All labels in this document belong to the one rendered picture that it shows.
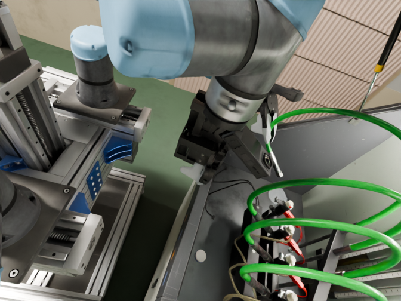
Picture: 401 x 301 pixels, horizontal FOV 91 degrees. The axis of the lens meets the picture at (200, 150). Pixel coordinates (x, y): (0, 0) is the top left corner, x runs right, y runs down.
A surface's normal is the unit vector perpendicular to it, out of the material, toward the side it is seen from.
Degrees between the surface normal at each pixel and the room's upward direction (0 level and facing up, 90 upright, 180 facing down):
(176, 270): 0
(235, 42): 72
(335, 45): 90
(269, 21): 47
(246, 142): 32
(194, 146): 90
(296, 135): 90
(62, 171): 0
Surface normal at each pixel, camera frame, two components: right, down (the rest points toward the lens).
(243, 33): 0.53, 0.43
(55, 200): 0.28, -0.61
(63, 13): -0.12, 0.75
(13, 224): 0.91, 0.29
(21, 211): 1.00, 0.01
